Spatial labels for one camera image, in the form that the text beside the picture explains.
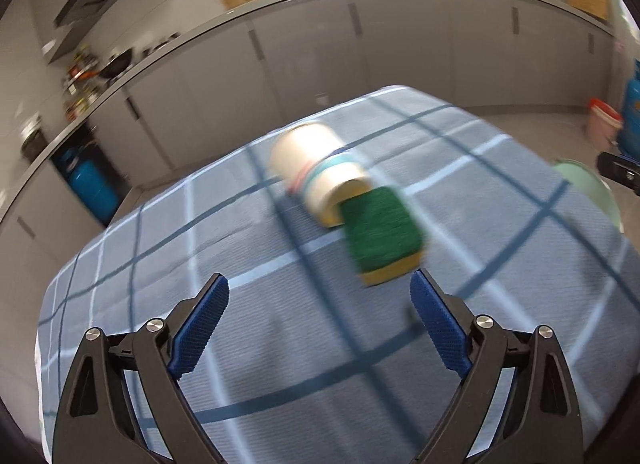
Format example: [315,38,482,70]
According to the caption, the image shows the grey kitchen base cabinets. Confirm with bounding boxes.
[0,0,619,272]

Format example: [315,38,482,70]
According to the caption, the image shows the white paper cup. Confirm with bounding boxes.
[268,122,371,229]

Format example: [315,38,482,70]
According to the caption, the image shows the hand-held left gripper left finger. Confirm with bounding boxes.
[52,272,231,464]

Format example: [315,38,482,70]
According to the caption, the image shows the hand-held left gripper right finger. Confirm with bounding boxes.
[408,268,586,464]

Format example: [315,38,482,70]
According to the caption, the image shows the black wok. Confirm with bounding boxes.
[97,49,135,81]

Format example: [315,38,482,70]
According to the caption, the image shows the green and yellow sponge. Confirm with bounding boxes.
[339,186,427,288]

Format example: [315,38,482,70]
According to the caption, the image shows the blue gas cylinder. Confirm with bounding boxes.
[619,58,640,155]
[59,143,122,226]

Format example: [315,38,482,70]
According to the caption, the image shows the blue plaid tablecloth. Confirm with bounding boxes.
[34,85,640,464]

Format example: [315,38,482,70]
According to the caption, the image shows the spice rack with bottles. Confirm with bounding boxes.
[62,43,101,120]

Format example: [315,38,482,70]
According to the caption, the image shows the pink bucket with red lid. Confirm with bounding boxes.
[585,97,624,145]

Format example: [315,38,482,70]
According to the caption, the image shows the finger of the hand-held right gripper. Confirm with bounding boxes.
[597,151,640,191]

